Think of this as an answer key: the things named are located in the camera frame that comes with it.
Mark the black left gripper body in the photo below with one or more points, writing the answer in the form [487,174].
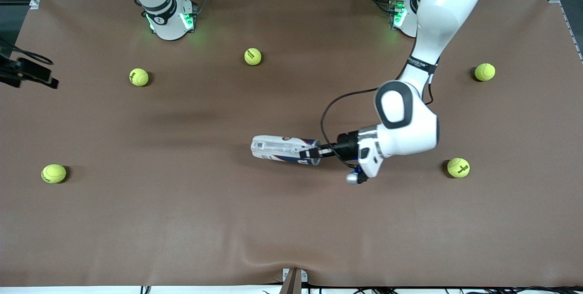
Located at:
[348,144]

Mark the clear white-blue tennis ball can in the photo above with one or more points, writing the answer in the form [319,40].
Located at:
[278,148]

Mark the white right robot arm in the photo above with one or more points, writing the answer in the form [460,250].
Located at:
[166,16]

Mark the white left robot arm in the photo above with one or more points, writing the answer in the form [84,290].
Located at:
[446,16]

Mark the yellow tennis ball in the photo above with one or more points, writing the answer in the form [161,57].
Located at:
[53,173]
[484,72]
[139,77]
[458,167]
[253,56]

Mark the brown table cover mat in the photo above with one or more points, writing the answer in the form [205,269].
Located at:
[182,221]

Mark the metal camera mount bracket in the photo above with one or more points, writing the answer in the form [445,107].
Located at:
[294,280]

